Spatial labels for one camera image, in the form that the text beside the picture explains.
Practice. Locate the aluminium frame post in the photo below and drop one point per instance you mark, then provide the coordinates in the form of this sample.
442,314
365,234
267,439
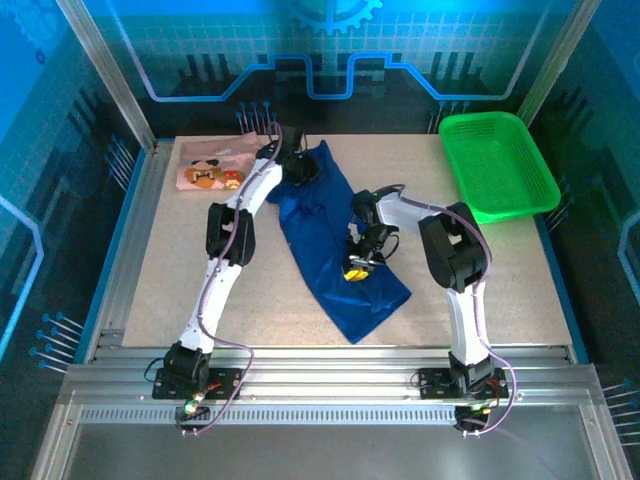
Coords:
555,65
110,75

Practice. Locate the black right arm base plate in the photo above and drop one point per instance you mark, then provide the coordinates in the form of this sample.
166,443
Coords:
435,385

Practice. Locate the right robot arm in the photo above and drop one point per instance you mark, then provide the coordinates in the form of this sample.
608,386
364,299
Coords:
450,250

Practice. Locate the aluminium frame rail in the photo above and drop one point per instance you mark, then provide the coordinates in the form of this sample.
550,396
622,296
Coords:
320,370

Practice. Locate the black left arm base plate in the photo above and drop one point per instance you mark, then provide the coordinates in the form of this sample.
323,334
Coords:
225,387

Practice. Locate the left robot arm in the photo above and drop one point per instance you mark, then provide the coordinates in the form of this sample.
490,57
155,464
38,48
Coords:
220,280

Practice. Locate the blue t-shirt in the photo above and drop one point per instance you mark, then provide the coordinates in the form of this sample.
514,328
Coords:
325,240

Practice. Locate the green plastic basket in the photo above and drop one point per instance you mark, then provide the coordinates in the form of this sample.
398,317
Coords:
495,170

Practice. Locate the pink pixel-print t-shirt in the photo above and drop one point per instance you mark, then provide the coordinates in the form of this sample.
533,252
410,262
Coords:
210,160

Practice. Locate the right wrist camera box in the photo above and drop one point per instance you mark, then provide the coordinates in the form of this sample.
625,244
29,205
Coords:
366,261

